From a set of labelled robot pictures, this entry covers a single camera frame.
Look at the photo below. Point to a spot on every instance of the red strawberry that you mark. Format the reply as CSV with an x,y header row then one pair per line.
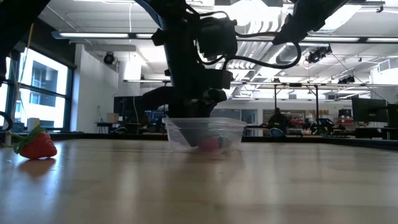
x,y
210,144
38,147

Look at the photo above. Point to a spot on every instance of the black ceiling spotlight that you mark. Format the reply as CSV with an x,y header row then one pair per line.
x,y
109,58

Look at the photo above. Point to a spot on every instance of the white cup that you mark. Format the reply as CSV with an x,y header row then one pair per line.
x,y
32,124

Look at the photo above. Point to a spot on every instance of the black computer monitor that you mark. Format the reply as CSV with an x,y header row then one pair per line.
x,y
368,110
393,115

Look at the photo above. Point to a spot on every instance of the black aluminium table frame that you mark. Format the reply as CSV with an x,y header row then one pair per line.
x,y
311,140

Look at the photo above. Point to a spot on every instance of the clear plastic tupperware container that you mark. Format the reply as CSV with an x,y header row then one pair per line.
x,y
236,133

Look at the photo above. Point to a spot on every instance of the brown cardboard box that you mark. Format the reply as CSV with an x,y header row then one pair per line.
x,y
112,117

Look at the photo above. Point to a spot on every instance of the large office window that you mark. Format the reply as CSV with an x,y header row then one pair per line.
x,y
46,81

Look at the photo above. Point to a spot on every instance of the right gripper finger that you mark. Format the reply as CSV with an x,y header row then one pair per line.
x,y
295,26

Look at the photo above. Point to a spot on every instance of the black overhead rig stand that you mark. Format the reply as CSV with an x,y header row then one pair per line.
x,y
316,105

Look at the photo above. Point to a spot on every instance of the long ceiling light fixture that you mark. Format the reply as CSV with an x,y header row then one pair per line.
x,y
93,35

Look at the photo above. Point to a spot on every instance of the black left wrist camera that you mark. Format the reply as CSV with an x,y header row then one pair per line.
x,y
217,35

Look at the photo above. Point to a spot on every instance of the person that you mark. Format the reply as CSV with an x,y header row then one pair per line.
x,y
278,122

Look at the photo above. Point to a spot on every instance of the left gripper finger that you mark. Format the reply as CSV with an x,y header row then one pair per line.
x,y
224,142
191,132

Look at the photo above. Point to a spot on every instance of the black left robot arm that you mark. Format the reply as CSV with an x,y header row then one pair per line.
x,y
18,25

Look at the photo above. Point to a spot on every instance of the black ceiling camera rig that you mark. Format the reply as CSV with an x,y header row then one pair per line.
x,y
317,54

